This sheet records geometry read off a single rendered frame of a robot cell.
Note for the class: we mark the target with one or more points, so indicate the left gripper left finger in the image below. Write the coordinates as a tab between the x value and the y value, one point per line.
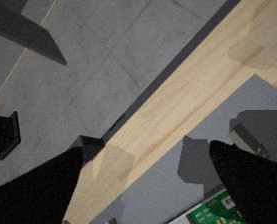
42	195

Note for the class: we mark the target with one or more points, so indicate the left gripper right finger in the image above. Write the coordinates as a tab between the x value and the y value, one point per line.
250	180

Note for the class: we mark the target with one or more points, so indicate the green circuit board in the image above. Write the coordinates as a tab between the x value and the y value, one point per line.
220	210

